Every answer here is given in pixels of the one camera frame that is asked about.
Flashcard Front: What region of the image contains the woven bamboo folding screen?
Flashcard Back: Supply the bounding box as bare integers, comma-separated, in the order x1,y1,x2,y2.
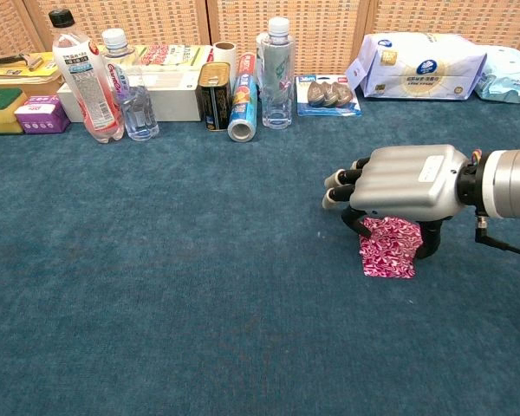
0,0,520,77

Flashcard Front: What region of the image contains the pink patterned card bottom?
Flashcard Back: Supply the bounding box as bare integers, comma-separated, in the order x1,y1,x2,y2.
362,257,417,280

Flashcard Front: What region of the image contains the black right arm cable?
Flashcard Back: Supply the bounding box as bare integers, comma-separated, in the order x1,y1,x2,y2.
474,216,520,260

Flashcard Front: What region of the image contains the clear water bottle pink label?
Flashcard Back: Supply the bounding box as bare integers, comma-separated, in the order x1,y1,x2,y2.
101,28,160,142

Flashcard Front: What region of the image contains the long white carton box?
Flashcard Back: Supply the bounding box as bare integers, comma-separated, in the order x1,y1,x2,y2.
56,68,203,124

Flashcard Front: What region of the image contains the blue plastic wrap roll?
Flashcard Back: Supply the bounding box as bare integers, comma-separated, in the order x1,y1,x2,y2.
226,51,259,143

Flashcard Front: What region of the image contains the razor in yellow beige package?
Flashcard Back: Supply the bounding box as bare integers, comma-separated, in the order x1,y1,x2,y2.
0,51,64,86

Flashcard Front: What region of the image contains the pink patterned card top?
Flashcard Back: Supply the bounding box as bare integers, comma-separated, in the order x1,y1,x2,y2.
357,215,423,266

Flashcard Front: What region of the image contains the small purple box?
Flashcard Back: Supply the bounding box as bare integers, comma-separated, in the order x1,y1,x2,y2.
13,94,72,135

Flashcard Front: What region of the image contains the light blue wet wipes pack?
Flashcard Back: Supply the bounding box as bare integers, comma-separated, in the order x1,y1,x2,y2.
474,44,520,104

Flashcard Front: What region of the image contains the tall clear bottle white cap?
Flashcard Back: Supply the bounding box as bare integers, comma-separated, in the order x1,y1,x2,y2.
257,16,296,130

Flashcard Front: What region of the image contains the pink patterned card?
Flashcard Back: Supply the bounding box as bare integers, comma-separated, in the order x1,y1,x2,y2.
362,257,417,280
357,215,423,266

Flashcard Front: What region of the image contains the yellow green sponge multipack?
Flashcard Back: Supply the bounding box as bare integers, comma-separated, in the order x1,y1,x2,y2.
95,42,216,70

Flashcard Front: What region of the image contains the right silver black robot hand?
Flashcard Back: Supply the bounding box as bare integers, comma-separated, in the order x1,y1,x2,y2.
322,144,468,261

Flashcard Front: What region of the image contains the white paper cup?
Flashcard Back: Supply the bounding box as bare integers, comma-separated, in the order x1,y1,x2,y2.
211,41,238,79

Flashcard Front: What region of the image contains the white tissue pack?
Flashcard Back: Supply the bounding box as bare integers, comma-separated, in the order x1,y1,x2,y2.
345,32,489,101

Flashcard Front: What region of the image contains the green yellow scrub sponge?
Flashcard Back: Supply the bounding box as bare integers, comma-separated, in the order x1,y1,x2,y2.
0,88,29,135

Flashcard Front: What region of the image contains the black gold tin can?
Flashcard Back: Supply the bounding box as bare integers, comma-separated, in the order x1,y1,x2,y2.
195,62,234,132

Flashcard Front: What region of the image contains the teal carpet table cover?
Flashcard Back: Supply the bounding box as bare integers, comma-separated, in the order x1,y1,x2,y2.
0,93,520,416

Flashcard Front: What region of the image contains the pink drink bottle black cap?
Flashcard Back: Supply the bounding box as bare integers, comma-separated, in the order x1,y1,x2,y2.
48,8,126,144

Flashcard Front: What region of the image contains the blue blister pack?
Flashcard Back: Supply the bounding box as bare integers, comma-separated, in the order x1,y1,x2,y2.
296,74,363,118

